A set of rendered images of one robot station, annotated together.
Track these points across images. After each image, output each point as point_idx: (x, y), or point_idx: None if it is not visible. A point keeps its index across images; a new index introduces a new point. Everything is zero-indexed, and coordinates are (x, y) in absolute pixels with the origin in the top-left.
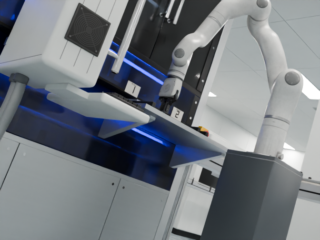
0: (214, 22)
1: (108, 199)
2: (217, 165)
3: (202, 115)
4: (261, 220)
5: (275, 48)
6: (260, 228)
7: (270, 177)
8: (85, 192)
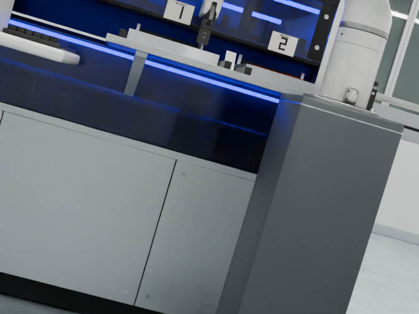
0: None
1: (158, 192)
2: None
3: None
4: (279, 206)
5: None
6: (280, 220)
7: (293, 133)
8: (115, 179)
